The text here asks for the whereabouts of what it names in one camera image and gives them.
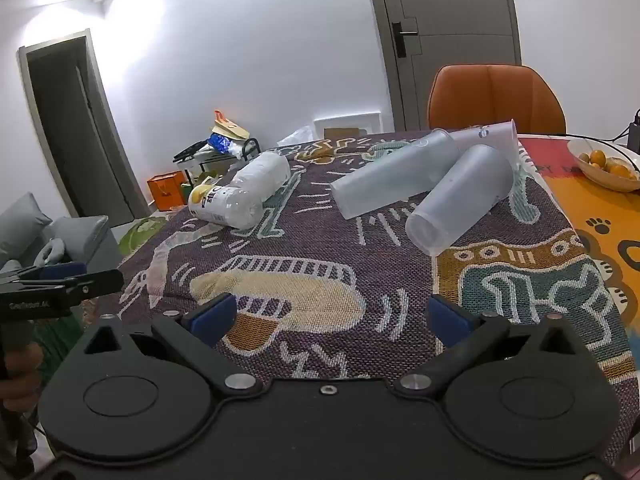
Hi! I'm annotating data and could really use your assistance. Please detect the orange and yellow paper bag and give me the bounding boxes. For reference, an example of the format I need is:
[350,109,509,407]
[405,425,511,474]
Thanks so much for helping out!
[210,110,250,141]

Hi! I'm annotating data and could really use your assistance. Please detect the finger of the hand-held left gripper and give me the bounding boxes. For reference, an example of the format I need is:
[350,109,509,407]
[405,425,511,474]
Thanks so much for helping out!
[0,261,87,288]
[62,269,125,307]

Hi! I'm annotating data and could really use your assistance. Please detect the person's green clothing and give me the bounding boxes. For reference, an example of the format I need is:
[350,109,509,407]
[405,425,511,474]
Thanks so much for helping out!
[30,305,88,386]

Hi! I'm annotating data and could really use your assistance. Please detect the grey door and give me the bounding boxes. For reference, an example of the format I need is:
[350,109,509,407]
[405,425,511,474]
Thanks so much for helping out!
[362,0,523,133]

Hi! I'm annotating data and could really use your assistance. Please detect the white fruit bowl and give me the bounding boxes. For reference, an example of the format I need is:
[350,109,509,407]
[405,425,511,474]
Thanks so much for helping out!
[567,138,640,193]

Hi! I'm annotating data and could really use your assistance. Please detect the dark open doorway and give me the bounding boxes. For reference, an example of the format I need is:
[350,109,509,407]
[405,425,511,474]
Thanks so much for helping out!
[19,29,151,221]

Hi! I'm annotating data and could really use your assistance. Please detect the person's left hand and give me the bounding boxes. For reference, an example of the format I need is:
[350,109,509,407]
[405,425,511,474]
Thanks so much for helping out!
[0,345,47,413]

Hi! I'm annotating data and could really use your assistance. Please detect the white paper cup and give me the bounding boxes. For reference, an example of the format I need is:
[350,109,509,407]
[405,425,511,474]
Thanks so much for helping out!
[450,119,521,171]

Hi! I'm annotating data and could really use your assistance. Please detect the black door handle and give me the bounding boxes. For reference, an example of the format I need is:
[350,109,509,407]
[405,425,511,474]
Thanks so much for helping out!
[391,21,420,58]

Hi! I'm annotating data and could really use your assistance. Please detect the orange box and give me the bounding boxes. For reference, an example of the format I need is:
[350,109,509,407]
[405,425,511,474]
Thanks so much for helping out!
[146,171,188,212]

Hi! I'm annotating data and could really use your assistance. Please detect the clear plastic bag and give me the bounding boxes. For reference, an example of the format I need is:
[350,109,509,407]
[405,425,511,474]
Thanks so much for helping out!
[276,126,316,148]

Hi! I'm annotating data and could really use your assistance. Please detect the black storage rack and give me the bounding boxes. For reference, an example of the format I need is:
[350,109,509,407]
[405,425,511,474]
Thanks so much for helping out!
[172,137,261,186]

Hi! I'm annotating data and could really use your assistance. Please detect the grey sofa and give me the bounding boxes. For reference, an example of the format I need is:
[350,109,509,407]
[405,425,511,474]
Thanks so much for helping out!
[0,192,110,281]

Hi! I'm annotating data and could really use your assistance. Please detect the orange paw print mat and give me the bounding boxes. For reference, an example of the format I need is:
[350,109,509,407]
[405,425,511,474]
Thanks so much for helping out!
[517,137,640,351]

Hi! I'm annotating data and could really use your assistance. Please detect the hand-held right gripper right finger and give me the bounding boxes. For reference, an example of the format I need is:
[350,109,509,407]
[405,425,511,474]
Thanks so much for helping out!
[394,294,594,402]

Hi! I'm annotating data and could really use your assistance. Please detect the purple printed blanket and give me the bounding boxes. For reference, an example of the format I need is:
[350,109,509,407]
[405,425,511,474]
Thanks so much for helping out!
[82,131,632,466]

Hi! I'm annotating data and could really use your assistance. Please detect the orange chair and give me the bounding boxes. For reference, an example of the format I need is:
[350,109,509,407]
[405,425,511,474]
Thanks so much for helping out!
[427,64,567,136]

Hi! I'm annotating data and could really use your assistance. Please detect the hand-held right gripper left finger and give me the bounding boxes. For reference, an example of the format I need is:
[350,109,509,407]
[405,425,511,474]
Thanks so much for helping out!
[75,293,264,396]

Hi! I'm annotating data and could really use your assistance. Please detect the black cable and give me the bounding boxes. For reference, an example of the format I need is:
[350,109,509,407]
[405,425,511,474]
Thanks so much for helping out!
[565,124,633,144]

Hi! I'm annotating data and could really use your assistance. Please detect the translucent plastic cup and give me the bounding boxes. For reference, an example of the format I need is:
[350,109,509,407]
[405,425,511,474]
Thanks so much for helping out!
[405,144,516,257]
[329,128,460,221]

